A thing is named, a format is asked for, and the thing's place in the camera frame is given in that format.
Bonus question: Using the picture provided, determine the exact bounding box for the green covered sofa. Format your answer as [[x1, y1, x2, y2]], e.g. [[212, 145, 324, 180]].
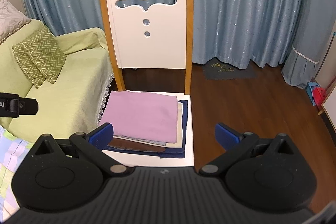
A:
[[0, 18, 114, 143]]

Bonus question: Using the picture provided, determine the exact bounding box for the checkered blue green blanket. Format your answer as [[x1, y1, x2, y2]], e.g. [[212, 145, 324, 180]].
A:
[[0, 126, 34, 214]]

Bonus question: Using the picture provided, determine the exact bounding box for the green zigzag cushion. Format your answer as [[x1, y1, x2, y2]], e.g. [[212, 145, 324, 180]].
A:
[[23, 25, 67, 84], [12, 42, 46, 89]]

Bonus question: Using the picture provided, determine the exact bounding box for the folded grey cloth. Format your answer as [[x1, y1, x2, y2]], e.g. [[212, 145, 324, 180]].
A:
[[113, 136, 167, 146]]

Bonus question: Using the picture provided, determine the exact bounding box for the white board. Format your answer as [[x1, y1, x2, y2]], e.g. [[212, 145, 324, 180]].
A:
[[318, 77, 336, 135]]

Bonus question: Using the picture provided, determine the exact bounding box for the white wooden chair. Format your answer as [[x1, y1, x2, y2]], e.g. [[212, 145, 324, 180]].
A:
[[99, 0, 195, 168]]

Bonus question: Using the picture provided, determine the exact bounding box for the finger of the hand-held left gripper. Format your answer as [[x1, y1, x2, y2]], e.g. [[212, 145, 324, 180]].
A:
[[19, 98, 39, 116]]

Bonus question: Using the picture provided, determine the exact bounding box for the stack of folded clothes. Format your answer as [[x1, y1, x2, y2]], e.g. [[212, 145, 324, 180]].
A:
[[104, 100, 189, 159]]

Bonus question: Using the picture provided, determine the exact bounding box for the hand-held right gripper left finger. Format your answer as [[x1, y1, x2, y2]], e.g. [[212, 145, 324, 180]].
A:
[[32, 123, 130, 178]]

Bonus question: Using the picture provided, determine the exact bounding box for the purple garment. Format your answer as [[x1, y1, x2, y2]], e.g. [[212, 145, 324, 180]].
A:
[[100, 91, 179, 144]]

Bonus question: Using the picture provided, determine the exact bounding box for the grey door mat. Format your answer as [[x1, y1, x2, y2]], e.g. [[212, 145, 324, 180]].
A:
[[202, 61, 259, 81]]

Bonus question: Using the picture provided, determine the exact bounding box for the blue lace-trimmed curtain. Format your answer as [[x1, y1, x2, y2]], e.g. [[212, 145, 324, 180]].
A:
[[282, 0, 336, 89]]

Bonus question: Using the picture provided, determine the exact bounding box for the red and blue toy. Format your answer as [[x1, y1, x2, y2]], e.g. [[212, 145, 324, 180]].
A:
[[306, 81, 327, 107]]

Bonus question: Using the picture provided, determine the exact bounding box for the thin pole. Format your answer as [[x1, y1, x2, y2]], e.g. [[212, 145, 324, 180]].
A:
[[312, 32, 336, 83]]

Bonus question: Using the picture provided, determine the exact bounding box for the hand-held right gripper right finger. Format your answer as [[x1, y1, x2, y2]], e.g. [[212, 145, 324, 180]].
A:
[[199, 123, 297, 177]]

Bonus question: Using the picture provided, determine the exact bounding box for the folded brown cloth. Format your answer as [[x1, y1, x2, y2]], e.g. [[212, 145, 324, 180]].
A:
[[107, 139, 166, 153]]

